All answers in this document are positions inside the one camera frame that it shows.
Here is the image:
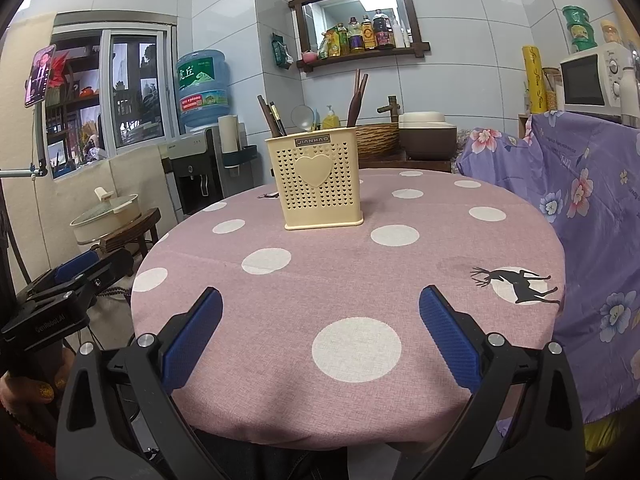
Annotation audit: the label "jar with yellow lid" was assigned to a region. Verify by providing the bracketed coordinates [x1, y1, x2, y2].
[600, 20, 623, 47]

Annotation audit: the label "white brown rice cooker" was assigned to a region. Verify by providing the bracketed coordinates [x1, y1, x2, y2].
[397, 111, 458, 161]

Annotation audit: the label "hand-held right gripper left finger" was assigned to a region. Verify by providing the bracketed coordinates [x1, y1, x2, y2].
[55, 286, 224, 480]

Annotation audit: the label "yellow plastic bag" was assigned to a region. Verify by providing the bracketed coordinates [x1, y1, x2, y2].
[585, 410, 636, 453]

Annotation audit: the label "smartphone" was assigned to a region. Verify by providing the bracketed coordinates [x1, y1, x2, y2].
[24, 44, 57, 108]

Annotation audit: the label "beige paper roll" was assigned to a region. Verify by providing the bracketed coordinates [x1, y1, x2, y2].
[218, 114, 240, 153]

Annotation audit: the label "sliding window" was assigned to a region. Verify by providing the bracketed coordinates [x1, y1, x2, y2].
[42, 12, 181, 181]

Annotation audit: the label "pink polka-dot tablecloth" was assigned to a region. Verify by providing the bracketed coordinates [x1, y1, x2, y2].
[130, 167, 566, 453]

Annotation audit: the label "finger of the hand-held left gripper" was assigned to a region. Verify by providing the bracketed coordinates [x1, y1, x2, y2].
[17, 249, 101, 297]
[55, 250, 135, 306]

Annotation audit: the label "woven wash basin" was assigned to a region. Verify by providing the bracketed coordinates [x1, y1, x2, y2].
[355, 122, 401, 158]

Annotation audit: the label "blue water jug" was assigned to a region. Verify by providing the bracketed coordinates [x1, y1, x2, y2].
[175, 49, 233, 133]

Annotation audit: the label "water dispenser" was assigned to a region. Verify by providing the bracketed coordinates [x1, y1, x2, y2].
[160, 127, 236, 217]

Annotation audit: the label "small dark wooden stool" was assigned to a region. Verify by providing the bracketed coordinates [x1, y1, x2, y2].
[97, 207, 162, 263]

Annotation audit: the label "yellow wrapped roll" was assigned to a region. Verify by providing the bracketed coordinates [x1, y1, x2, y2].
[522, 45, 548, 115]

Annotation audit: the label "green hanging packet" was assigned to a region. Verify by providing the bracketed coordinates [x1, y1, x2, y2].
[271, 34, 292, 70]

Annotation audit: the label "yellow seasoning packet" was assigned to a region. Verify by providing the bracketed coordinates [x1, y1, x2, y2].
[318, 30, 341, 59]

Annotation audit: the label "wooden vanity counter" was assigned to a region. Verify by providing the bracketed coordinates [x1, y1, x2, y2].
[357, 152, 453, 173]

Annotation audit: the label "person's left hand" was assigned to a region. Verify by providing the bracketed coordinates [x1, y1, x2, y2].
[0, 355, 71, 413]

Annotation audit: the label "person's legs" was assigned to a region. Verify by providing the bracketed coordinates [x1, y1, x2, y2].
[192, 427, 351, 480]

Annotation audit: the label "cream plastic utensil holder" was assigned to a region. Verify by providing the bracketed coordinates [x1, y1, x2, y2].
[264, 127, 365, 231]

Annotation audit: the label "glass storage jar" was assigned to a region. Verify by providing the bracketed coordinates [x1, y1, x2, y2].
[542, 67, 561, 111]

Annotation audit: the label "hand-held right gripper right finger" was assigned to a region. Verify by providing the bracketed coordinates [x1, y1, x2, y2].
[419, 284, 587, 480]

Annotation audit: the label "metal spoon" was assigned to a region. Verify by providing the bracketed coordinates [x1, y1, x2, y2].
[291, 105, 316, 137]

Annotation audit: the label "wooden framed mirror shelf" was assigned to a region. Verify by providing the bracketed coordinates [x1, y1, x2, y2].
[288, 0, 431, 73]

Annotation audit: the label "bronze faucet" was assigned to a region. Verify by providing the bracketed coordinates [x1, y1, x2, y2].
[376, 95, 400, 123]

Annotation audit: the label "purple label bottle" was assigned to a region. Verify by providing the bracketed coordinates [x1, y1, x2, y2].
[347, 16, 365, 53]

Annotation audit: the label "dark soy sauce bottle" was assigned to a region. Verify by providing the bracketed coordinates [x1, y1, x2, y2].
[372, 8, 396, 50]

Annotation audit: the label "person's left forearm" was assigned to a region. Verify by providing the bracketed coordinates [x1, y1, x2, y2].
[0, 405, 56, 480]

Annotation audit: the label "white microwave oven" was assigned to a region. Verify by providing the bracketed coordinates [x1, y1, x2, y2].
[559, 42, 626, 108]

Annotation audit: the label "dark blue holder tray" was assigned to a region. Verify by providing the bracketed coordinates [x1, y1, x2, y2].
[220, 145, 258, 169]

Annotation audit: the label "purple floral cloth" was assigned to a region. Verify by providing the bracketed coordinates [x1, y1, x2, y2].
[452, 110, 640, 423]

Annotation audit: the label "cream pot with glass lid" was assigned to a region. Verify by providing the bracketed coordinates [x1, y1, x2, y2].
[69, 186, 142, 246]

